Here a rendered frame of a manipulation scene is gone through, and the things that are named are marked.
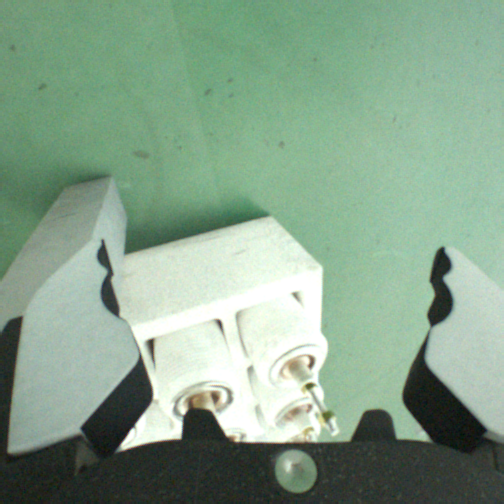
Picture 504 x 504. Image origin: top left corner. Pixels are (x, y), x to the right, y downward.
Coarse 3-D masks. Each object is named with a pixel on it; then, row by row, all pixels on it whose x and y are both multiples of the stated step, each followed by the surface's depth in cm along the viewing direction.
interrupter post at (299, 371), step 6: (300, 360) 33; (294, 366) 33; (300, 366) 33; (306, 366) 33; (294, 372) 32; (300, 372) 32; (306, 372) 32; (294, 378) 32; (300, 378) 31; (306, 378) 31; (312, 378) 31; (300, 384) 31; (300, 390) 31
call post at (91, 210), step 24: (72, 192) 35; (96, 192) 33; (48, 216) 28; (72, 216) 27; (96, 216) 26; (120, 216) 37; (48, 240) 23; (72, 240) 23; (120, 240) 33; (24, 264) 20; (48, 264) 20; (120, 264) 30; (0, 288) 18; (24, 288) 17; (120, 288) 27; (0, 312) 16
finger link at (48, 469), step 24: (0, 336) 6; (0, 360) 5; (0, 384) 5; (0, 408) 4; (0, 432) 4; (0, 456) 4; (24, 456) 4; (48, 456) 4; (72, 456) 4; (96, 456) 5; (0, 480) 3; (24, 480) 4; (48, 480) 4
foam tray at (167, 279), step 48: (192, 240) 47; (240, 240) 45; (288, 240) 44; (144, 288) 37; (192, 288) 36; (240, 288) 35; (288, 288) 37; (144, 336) 33; (240, 336) 45; (240, 384) 44
